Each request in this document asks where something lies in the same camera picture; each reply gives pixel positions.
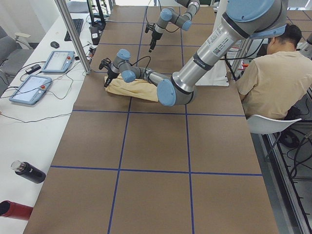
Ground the brown paper table cover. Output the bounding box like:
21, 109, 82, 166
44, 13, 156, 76
25, 6, 278, 234

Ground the white plastic chair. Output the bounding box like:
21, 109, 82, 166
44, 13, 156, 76
246, 114, 302, 163

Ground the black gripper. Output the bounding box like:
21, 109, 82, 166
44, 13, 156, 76
149, 31, 161, 50
105, 65, 118, 84

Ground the black camera mount wrist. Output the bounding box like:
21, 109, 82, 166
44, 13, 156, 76
145, 23, 156, 34
98, 58, 111, 70

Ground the red bottle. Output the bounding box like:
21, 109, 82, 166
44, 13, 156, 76
0, 200, 33, 220

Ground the beige long-sleeve graphic shirt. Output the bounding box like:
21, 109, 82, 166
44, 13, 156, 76
105, 75, 158, 102

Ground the black insulated water bottle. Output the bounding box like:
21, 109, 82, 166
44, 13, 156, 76
11, 160, 46, 184

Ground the teach pendant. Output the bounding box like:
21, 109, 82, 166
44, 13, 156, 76
41, 50, 75, 74
9, 75, 52, 105

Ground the aluminium frame post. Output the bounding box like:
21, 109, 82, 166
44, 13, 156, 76
54, 0, 91, 75

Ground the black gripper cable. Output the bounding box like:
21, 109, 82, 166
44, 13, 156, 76
129, 55, 152, 81
141, 0, 181, 34

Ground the far teach pendant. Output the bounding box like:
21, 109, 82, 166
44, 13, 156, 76
41, 50, 75, 74

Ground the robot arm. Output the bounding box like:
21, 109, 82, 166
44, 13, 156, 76
99, 0, 288, 106
145, 0, 200, 52

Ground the black computer mouse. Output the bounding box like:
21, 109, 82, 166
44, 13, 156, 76
50, 41, 59, 49

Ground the person in beige shirt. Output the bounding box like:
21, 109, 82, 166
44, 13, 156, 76
236, 24, 312, 119

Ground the black machine with label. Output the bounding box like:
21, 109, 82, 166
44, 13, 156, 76
86, 0, 106, 45

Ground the black keyboard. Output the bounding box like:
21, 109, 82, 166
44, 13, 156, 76
64, 18, 84, 41

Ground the near teach pendant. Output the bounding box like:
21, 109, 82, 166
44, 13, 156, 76
9, 75, 52, 105

